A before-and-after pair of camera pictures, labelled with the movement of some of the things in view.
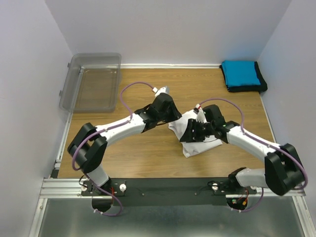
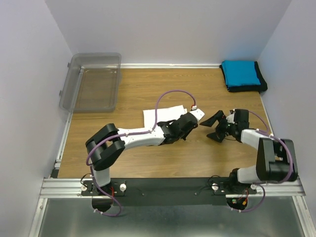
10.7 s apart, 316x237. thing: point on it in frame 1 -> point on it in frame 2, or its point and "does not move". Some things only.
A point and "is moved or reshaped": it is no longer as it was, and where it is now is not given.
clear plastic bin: x=92 y=83 does not move
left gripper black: x=175 y=113 -> x=185 y=136
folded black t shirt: x=260 y=88 does not move
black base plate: x=166 y=191 does not move
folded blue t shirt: x=240 y=72 does not move
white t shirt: x=180 y=126 is moved or reshaped
